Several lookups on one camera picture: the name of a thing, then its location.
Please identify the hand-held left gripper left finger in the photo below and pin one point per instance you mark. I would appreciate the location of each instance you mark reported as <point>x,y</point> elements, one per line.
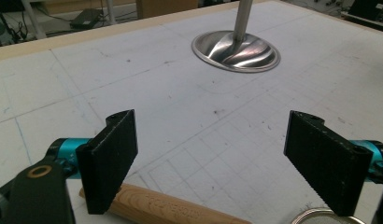
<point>107,161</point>

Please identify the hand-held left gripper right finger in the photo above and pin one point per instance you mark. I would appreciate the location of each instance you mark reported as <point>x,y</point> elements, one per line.
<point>326,161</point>

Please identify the black power adapter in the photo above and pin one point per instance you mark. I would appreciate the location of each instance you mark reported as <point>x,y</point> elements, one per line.
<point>86,18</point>

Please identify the white stand leg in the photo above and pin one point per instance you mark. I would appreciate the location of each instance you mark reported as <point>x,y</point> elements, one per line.
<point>34,18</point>

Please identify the cardboard box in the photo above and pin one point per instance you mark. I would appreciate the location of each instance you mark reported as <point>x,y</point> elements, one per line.
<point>166,7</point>

